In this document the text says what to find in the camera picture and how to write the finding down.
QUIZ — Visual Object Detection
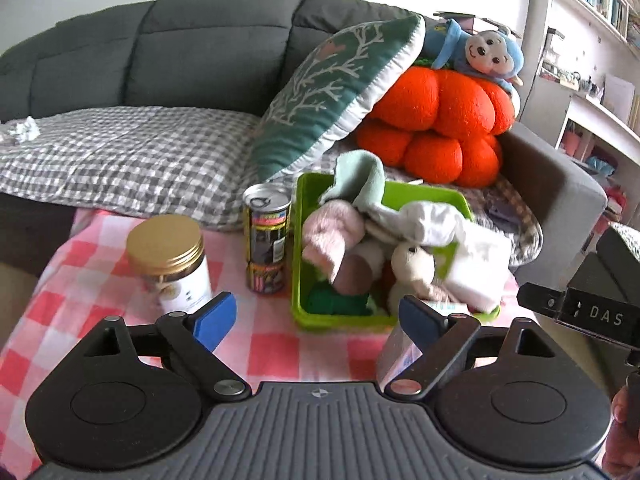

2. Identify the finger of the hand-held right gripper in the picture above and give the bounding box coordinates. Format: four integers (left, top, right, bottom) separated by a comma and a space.
517, 282, 568, 318

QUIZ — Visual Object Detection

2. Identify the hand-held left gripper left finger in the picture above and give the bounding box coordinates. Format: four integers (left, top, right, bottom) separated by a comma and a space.
82, 291, 251, 402

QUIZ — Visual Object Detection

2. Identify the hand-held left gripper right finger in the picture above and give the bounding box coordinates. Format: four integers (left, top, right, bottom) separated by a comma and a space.
386, 295, 558, 400

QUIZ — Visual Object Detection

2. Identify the red white Christmas plush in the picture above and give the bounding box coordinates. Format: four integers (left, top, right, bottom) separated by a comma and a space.
372, 265, 398, 311

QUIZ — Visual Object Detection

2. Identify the rag doll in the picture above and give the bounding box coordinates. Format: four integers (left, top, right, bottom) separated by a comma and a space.
387, 242, 468, 311

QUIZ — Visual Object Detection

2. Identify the white sponge block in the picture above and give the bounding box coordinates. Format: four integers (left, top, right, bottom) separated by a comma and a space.
442, 232, 513, 313

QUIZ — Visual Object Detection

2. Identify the green knit cloth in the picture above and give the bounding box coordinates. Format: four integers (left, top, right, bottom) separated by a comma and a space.
306, 282, 373, 317

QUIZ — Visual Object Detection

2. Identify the white cloth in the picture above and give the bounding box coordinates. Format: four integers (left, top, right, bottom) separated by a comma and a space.
365, 201, 473, 261

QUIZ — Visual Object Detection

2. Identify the green plastic bin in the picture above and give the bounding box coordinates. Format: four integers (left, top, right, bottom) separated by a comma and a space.
291, 172, 501, 332

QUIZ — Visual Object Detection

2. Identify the pink plush toy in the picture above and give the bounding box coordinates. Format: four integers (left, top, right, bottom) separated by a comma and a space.
301, 200, 386, 296

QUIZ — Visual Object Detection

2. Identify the light green towel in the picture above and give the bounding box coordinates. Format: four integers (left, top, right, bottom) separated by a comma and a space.
320, 150, 401, 241

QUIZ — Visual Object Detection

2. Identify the person's right hand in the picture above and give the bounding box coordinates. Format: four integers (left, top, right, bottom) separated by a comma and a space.
604, 387, 640, 480

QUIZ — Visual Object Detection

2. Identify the glass jar with gold lid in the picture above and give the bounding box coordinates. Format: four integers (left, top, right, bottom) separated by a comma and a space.
126, 215, 213, 317

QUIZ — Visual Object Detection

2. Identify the black drink can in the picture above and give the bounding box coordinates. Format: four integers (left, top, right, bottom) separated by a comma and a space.
242, 183, 292, 295

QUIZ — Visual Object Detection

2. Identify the dark flat pouch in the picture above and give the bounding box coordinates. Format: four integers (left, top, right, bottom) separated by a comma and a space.
486, 199, 518, 223

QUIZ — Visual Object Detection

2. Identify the red checked tablecloth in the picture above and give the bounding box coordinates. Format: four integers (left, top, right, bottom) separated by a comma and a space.
0, 207, 541, 480

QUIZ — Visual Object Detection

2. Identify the orange pumpkin cushion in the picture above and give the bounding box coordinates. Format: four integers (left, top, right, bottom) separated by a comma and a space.
356, 120, 503, 186
372, 66, 516, 142

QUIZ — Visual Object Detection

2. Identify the grey checked blanket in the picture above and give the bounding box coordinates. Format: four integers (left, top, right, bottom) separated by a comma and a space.
0, 106, 543, 266

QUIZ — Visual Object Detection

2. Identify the white bookshelf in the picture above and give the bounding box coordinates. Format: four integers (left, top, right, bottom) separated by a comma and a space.
517, 0, 640, 241

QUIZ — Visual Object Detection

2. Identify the green branch-print pillow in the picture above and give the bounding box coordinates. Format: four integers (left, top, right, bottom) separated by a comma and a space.
250, 14, 427, 183

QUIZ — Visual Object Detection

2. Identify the blue monkey plush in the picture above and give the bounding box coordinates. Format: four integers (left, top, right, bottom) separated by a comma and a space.
422, 17, 526, 98

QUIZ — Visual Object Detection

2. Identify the crumpled white tissue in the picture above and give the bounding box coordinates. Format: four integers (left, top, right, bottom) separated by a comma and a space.
0, 116, 41, 143

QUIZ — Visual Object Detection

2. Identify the dark grey sofa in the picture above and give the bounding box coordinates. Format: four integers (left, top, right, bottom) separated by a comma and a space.
0, 0, 608, 281

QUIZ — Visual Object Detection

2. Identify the stack of books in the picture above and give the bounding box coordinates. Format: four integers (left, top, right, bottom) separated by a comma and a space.
432, 10, 523, 36

